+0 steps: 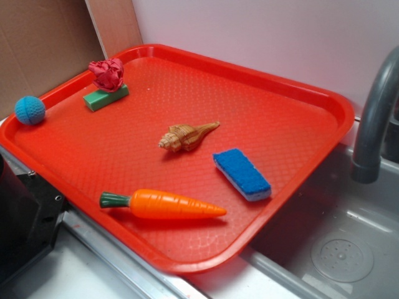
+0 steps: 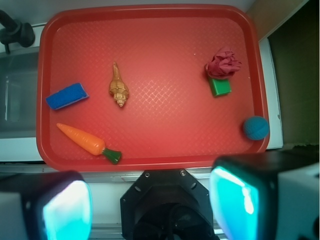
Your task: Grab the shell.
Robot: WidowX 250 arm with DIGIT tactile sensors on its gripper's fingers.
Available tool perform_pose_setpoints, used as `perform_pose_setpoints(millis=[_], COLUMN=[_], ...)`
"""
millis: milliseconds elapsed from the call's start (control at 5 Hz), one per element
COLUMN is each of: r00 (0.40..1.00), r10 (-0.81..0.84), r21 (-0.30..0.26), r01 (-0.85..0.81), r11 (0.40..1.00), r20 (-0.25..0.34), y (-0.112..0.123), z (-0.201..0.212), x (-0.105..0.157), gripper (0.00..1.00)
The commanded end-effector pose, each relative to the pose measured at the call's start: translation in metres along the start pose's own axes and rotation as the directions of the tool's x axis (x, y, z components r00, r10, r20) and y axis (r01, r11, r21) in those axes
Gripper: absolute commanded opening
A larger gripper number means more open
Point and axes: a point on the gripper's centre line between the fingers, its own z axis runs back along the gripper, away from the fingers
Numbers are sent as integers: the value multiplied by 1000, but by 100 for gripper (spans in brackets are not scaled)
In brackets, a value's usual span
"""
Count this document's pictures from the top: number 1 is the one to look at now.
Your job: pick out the green rectangular block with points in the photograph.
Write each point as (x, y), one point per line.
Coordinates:
(100, 99)

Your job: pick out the grey faucet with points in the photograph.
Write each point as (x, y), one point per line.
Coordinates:
(377, 135)

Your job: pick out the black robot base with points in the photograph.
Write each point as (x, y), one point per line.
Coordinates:
(31, 213)

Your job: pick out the blue sponge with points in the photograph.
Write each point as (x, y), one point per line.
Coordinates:
(242, 174)

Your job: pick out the crumpled red cloth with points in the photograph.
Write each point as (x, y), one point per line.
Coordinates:
(108, 74)

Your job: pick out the grey plastic sink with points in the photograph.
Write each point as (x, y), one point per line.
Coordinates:
(330, 201)

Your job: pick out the orange toy carrot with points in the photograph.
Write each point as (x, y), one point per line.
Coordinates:
(152, 204)

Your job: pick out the sink drain cover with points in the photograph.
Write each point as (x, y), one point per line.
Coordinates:
(342, 257)

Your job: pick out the brown striped seashell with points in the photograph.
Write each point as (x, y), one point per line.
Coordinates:
(185, 137)

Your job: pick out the red plastic tray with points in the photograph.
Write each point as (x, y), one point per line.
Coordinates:
(285, 128)

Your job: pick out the blue textured ball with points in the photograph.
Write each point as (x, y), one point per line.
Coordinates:
(30, 110)

